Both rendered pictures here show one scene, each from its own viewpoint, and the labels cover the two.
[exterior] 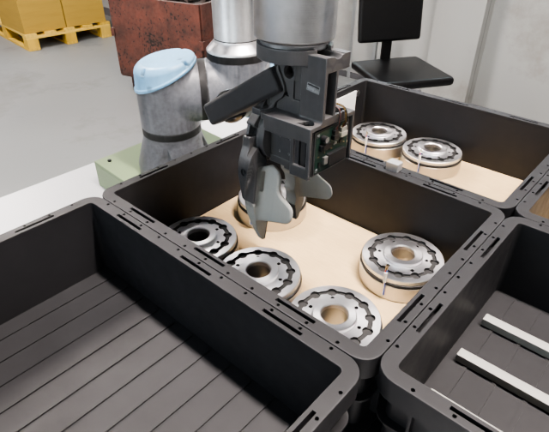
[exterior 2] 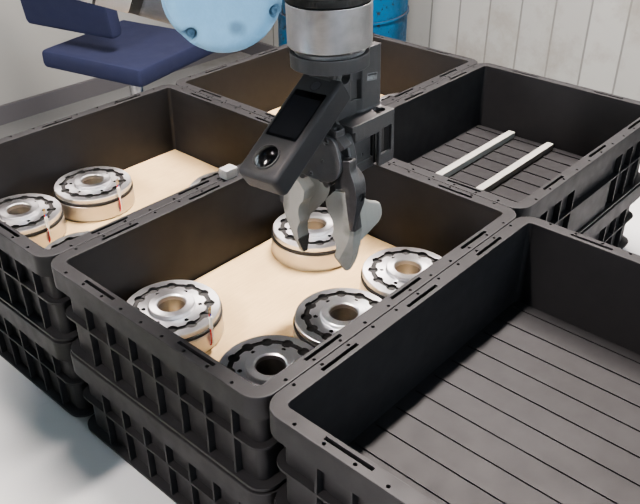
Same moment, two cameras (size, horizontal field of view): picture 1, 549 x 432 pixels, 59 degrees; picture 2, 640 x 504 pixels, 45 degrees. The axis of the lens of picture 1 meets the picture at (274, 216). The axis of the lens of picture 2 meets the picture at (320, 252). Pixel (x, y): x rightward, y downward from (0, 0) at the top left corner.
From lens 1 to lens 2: 82 cm
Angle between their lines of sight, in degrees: 73
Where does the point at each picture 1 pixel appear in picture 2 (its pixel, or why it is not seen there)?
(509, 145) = (129, 132)
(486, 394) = not seen: hidden behind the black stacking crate
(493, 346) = not seen: hidden behind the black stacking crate
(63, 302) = not seen: outside the picture
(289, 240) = (244, 316)
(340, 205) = (197, 261)
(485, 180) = (146, 175)
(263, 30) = (359, 41)
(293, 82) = (350, 84)
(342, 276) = (315, 282)
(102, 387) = (504, 451)
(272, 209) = (366, 219)
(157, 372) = (473, 409)
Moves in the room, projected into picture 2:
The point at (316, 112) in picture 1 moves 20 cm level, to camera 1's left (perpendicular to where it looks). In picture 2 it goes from (375, 97) to (391, 198)
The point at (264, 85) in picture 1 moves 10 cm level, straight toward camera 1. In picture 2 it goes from (340, 102) to (453, 101)
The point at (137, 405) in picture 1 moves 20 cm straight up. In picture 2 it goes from (518, 417) to (552, 231)
